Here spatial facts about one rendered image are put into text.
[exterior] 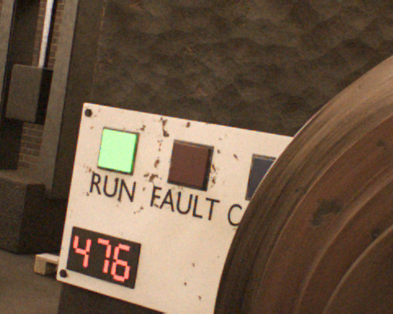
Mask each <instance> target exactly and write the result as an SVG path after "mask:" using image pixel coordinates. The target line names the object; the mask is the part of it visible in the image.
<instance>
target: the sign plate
mask: <svg viewBox="0 0 393 314"><path fill-rule="evenodd" d="M104 129H108V130H111V131H115V132H125V133H129V134H133V135H135V136H136V137H135V142H134V150H133V158H132V162H131V170H130V172H126V171H120V170H116V169H113V168H105V167H102V166H98V160H99V155H100V151H101V147H102V135H103V130H104ZM292 138H293V137H286V136H279V135H274V134H270V133H266V132H255V131H251V130H247V129H239V128H231V127H228V126H219V125H215V124H211V123H200V122H196V121H192V120H188V119H176V118H173V117H169V116H160V115H156V114H149V113H141V112H137V111H133V110H122V109H118V108H114V107H109V106H101V105H94V104H89V103H84V107H83V112H82V120H81V124H80V130H79V141H78V145H77V150H76V154H75V166H74V171H73V174H72V183H71V188H70V196H69V203H68V209H67V213H66V217H65V229H64V233H63V238H62V246H61V255H60V258H59V267H58V272H57V276H56V278H57V279H58V280H59V281H64V282H66V283H69V284H71V285H77V286H78V287H82V288H85V289H90V290H91V291H96V292H98V293H101V294H106V295H109V296H111V297H113V298H119V299H121V300H126V301H128V302H131V303H136V304H138V305H140V306H144V307H149V308H151V309H153V310H157V311H160V312H163V313H168V314H213V312H214V308H215V298H216V294H217V291H218V285H219V280H220V277H221V272H222V270H223V267H224V262H225V258H226V257H227V255H228V249H229V248H230V245H231V242H232V240H233V237H234V233H235V232H236V230H237V226H238V224H239V222H240V221H241V218H242V216H243V214H244V212H245V210H246V208H247V205H248V204H249V203H250V201H251V198H249V197H247V194H248V190H249V185H250V181H251V170H252V166H253V162H254V157H257V158H264V159H271V160H276V158H277V157H278V156H279V155H280V154H281V152H282V150H283V149H284V148H285V147H286V145H288V143H289V142H290V141H291V139H292ZM175 142H179V143H183V144H186V145H194V146H200V147H204V148H210V154H209V158H208V166H207V170H206V181H205V185H204V187H196V186H190V185H188V184H181V183H178V182H172V181H170V180H169V171H170V168H171V163H172V158H173V151H174V143H175ZM76 236H78V237H79V241H78V245H77V249H82V250H85V251H86V248H87V243H88V240H91V244H90V248H89V252H87V251H86V253H85V254H82V253H79V252H76V248H74V245H75V237H76ZM98 239H102V240H107V241H108V245H111V253H110V257H109V258H108V257H107V256H106V252H107V249H108V245H107V244H103V243H100V242H98ZM120 244H121V245H127V246H128V247H129V250H127V249H120V248H119V245H120ZM115 247H117V248H119V251H118V258H117V259H118V260H120V261H122V262H127V266H128V267H129V274H128V278H124V274H125V269H126V266H125V265H120V264H118V263H116V262H117V259H114V257H115ZM85 255H88V265H87V266H84V260H85ZM106 260H107V261H108V270H107V272H104V268H105V261H106ZM113 262H115V263H116V268H115V275H117V276H121V277H123V278H124V281H121V280H117V279H115V275H112V274H111V270H112V266H113Z"/></svg>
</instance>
